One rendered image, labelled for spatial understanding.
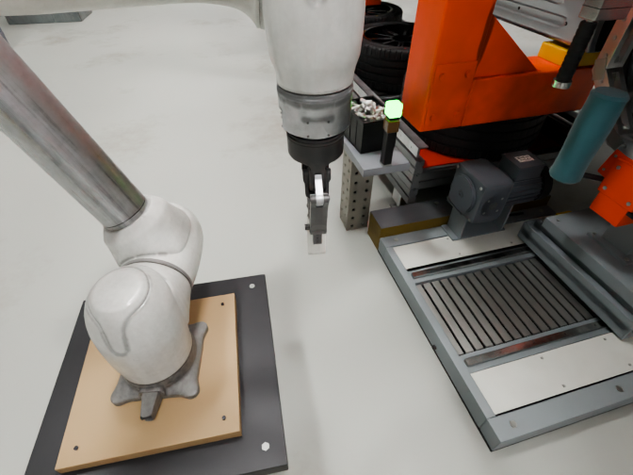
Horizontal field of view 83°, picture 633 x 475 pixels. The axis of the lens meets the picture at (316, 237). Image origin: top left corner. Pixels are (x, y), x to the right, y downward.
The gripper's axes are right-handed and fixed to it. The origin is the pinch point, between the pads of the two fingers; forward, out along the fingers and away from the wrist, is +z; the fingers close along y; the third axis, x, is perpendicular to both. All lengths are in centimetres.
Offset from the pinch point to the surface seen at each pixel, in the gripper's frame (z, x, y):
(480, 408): 61, 44, 10
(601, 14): -21, 68, -43
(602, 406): 61, 78, 13
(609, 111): 0, 79, -38
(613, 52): -9, 87, -55
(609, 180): 20, 89, -35
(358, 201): 55, 24, -75
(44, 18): 74, -288, -479
